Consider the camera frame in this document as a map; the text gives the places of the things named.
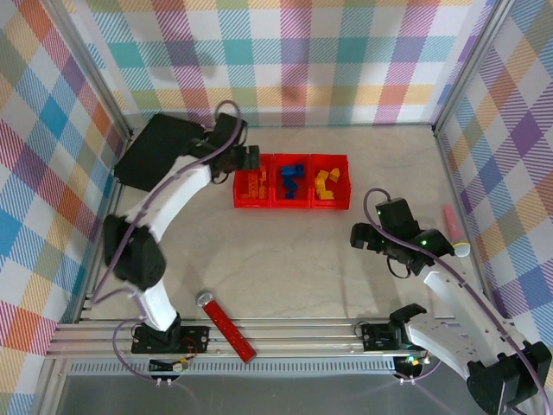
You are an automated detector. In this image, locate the aluminium frame post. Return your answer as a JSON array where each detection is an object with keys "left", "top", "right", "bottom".
[
  {"left": 431, "top": 0, "right": 515, "bottom": 137},
  {"left": 41, "top": 0, "right": 135, "bottom": 142}
]

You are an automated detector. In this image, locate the aluminium side rail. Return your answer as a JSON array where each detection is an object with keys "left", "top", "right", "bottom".
[
  {"left": 433, "top": 127, "right": 498, "bottom": 321},
  {"left": 75, "top": 129, "right": 130, "bottom": 323}
]

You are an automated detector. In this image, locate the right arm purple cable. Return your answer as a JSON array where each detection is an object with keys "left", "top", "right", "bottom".
[{"left": 363, "top": 188, "right": 546, "bottom": 412}]

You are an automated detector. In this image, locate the pink tube with pale cap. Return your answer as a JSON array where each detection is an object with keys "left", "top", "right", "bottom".
[{"left": 442, "top": 204, "right": 472, "bottom": 259}]

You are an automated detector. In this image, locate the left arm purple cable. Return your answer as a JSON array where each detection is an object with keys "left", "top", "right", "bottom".
[{"left": 88, "top": 100, "right": 243, "bottom": 306}]

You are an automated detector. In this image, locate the long aluminium base rail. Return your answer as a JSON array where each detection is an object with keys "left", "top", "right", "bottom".
[{"left": 45, "top": 317, "right": 526, "bottom": 360}]

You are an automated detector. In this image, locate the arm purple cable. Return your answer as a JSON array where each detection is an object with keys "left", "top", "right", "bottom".
[
  {"left": 363, "top": 188, "right": 546, "bottom": 412},
  {"left": 88, "top": 100, "right": 243, "bottom": 306}
]

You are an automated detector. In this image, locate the red glitter tube silver cap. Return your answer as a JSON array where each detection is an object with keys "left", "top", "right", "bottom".
[{"left": 194, "top": 290, "right": 259, "bottom": 364}]

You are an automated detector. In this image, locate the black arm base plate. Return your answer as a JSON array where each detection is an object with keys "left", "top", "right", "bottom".
[
  {"left": 131, "top": 324, "right": 212, "bottom": 355},
  {"left": 360, "top": 322, "right": 416, "bottom": 352}
]

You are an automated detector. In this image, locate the grey slotted cable duct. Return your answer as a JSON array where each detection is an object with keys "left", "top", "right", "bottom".
[{"left": 68, "top": 361, "right": 398, "bottom": 375}]

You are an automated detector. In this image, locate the small circuit board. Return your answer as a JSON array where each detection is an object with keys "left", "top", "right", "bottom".
[
  {"left": 396, "top": 354, "right": 431, "bottom": 374},
  {"left": 149, "top": 357, "right": 192, "bottom": 374}
]

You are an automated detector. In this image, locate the black case with silver handle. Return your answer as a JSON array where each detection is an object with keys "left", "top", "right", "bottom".
[{"left": 113, "top": 113, "right": 208, "bottom": 194}]

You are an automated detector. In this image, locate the red plastic bin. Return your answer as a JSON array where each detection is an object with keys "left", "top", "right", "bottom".
[
  {"left": 270, "top": 153, "right": 315, "bottom": 210},
  {"left": 309, "top": 153, "right": 352, "bottom": 212},
  {"left": 232, "top": 153, "right": 277, "bottom": 209}
]

